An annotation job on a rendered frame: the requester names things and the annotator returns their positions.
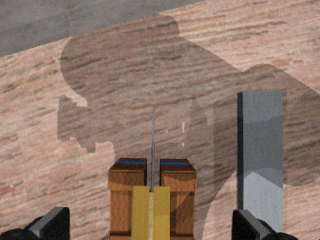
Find brown wooden block with blue band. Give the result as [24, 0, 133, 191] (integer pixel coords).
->
[108, 157, 197, 240]

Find grey rectangular block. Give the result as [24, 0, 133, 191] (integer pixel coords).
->
[237, 91, 283, 232]

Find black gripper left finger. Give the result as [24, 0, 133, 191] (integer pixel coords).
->
[0, 207, 70, 240]

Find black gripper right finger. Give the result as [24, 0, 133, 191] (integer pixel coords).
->
[231, 210, 298, 240]

